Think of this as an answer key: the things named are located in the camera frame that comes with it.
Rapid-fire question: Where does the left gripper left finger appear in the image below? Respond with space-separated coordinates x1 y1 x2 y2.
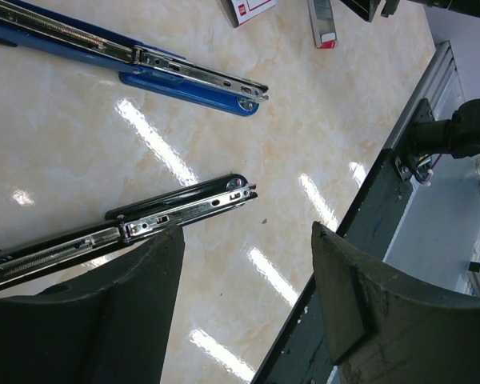
0 226 185 383

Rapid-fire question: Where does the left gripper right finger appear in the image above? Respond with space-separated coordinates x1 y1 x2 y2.
310 222 480 384

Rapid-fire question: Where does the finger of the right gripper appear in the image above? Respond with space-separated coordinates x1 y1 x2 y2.
341 0 381 22

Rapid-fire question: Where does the red staple tray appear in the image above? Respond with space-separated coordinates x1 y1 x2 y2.
308 0 337 50

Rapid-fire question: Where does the black stapler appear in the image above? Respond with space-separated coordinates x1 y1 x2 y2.
0 174 258 291

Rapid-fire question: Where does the red staple box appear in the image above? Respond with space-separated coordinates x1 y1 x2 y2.
220 0 277 28

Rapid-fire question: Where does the blue stapler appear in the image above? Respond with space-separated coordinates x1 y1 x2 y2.
0 1 269 117

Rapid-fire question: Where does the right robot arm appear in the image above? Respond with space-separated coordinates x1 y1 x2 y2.
409 0 480 158

